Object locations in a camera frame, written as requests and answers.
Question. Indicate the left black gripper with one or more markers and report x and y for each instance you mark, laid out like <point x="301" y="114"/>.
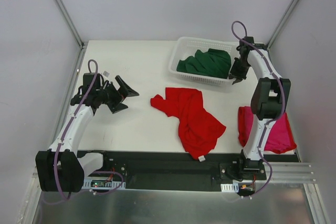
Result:
<point x="117" y="95"/>

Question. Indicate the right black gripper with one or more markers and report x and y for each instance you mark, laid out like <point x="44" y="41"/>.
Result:
<point x="237" y="72"/>

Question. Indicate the white plastic basket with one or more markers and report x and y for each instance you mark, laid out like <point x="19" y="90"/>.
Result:
<point x="187" y="46"/>

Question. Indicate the red t shirt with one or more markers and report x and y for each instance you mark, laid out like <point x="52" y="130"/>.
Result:
<point x="241" y="127"/>
<point x="198" y="130"/>

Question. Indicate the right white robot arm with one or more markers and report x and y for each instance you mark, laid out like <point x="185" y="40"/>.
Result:
<point x="268" y="104"/>

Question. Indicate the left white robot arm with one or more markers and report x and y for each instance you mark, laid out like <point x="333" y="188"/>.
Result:
<point x="59" y="168"/>

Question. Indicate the green t shirt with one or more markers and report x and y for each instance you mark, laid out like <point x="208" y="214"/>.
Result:
<point x="212" y="63"/>

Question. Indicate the folded red t shirt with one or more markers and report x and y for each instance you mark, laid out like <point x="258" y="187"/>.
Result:
<point x="241" y="127"/>

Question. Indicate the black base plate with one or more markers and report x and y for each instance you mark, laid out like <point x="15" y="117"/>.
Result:
<point x="174" y="171"/>

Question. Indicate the left white cable duct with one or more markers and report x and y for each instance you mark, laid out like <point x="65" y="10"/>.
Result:
<point x="101" y="184"/>

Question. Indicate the white cable duct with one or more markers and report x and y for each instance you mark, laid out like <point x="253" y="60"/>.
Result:
<point x="101" y="184"/>
<point x="230" y="188"/>

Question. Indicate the right white cable duct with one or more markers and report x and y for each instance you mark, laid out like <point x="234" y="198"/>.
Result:
<point x="230" y="188"/>

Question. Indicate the aluminium rail frame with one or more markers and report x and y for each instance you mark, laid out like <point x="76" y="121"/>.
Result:
<point x="291" y="196"/>

